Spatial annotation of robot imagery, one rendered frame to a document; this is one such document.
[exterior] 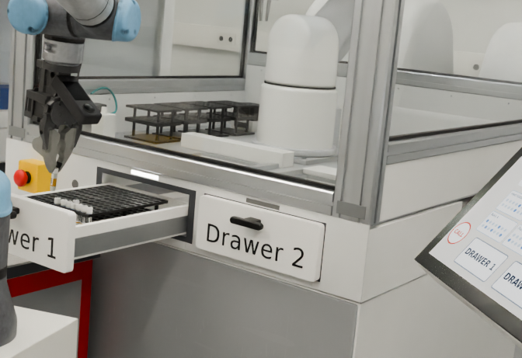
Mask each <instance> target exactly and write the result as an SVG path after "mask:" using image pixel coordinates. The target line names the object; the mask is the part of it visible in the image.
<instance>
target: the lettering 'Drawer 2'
mask: <svg viewBox="0 0 522 358"><path fill-rule="evenodd" d="M210 226H212V227H214V228H216V230H217V238H216V239H215V240H210V239H209V233H210ZM225 235H230V234H229V233H226V234H225V232H223V238H222V245H224V237H225ZM232 237H236V238H237V239H238V241H236V240H233V241H231V247H232V248H233V249H238V250H240V237H239V236H237V235H232ZM218 239H219V230H218V227H217V226H215V225H213V224H208V226H207V241H208V242H217V241H218ZM244 241H245V252H249V248H250V245H251V243H252V254H253V255H255V254H256V250H257V248H258V244H259V242H257V243H256V247H255V250H254V247H253V240H251V239H250V242H249V246H248V248H247V244H246V238H244ZM233 242H237V243H238V246H237V247H236V248H235V247H233V245H232V243H233ZM265 246H269V247H270V251H269V250H265V249H264V247H265ZM278 248H279V247H277V249H276V257H275V261H277V256H278V252H279V250H284V249H283V248H279V249H278ZM294 250H300V251H301V256H300V258H298V259H297V260H296V261H295V262H293V263H292V266H296V267H298V268H302V267H303V266H299V265H296V263H297V262H298V261H300V260H301V259H302V258H303V256H304V252H303V250H302V249H300V248H294ZM263 251H265V252H270V253H272V247H271V246H270V245H269V244H264V245H263V246H262V248H261V253H262V256H263V257H264V258H266V259H271V257H267V256H265V255H264V254H263Z"/></svg>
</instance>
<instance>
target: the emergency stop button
mask: <svg viewBox="0 0 522 358"><path fill-rule="evenodd" d="M13 179H14V182H15V184H16V185H17V186H19V187H20V186H25V185H26V183H27V179H28V176H27V174H26V172H25V171H24V170H22V169H19V170H16V172H15V174H14V176H13Z"/></svg>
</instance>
